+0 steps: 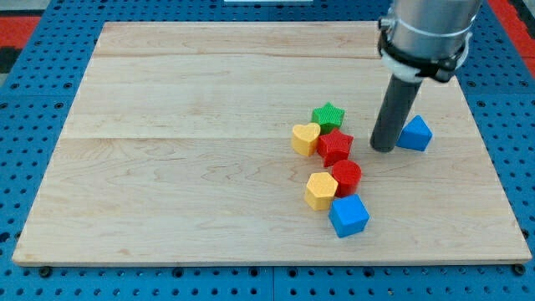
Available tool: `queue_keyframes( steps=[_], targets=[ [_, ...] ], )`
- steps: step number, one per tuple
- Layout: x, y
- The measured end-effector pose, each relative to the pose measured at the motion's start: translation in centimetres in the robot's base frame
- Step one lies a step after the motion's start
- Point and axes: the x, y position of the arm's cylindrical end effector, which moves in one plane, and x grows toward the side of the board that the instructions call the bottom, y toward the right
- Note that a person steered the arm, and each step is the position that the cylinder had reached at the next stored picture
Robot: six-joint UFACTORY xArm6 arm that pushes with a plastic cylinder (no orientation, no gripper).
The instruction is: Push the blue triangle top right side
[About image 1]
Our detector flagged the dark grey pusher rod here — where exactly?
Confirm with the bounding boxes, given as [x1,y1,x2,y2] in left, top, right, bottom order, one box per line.
[369,75,421,153]

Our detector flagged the blue triangle block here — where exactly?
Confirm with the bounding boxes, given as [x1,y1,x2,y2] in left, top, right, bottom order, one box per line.
[396,115,433,151]

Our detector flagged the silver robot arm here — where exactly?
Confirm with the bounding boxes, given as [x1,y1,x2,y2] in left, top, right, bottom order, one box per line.
[369,0,482,153]

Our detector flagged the green star block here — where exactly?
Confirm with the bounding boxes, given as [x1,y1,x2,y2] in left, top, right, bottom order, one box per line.
[311,102,345,135]

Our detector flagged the red star block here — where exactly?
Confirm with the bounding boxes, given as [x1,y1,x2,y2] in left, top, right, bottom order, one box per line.
[317,129,354,167]

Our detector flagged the red cylinder block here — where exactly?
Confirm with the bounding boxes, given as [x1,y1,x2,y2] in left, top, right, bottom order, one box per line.
[332,160,362,197]

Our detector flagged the yellow heart block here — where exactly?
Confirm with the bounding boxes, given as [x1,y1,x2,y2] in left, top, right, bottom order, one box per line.
[291,123,321,156]

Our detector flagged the yellow hexagon block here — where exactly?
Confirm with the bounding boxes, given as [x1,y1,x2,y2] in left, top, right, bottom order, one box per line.
[304,172,339,211]

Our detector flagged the blue cube block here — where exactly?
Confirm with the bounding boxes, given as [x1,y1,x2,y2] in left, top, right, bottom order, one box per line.
[329,194,369,238]

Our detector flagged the wooden board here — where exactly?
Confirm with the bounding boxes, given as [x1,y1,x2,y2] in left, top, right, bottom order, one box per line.
[13,22,532,267]

